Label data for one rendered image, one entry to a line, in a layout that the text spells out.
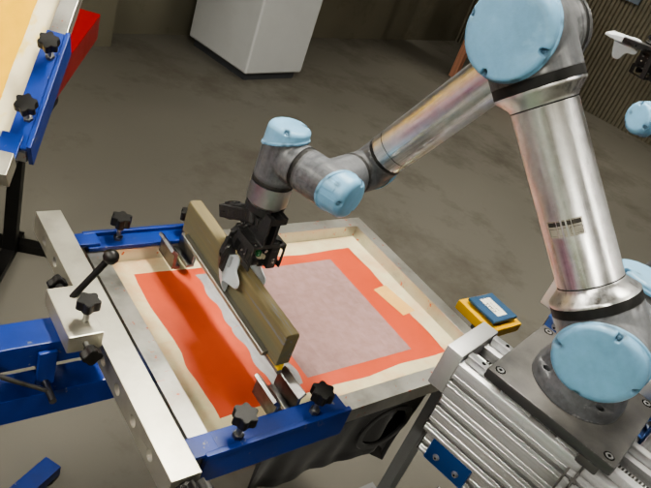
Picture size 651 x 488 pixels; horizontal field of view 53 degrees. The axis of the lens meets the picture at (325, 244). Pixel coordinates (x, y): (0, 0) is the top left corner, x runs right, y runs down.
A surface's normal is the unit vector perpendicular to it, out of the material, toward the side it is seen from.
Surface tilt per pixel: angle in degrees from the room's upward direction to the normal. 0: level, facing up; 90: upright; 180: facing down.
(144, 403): 0
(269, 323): 91
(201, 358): 0
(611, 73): 90
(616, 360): 96
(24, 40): 32
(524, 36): 84
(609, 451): 0
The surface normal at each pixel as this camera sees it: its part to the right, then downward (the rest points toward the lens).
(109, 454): 0.32, -0.80
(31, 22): 0.31, -0.38
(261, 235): -0.78, 0.09
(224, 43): -0.65, 0.22
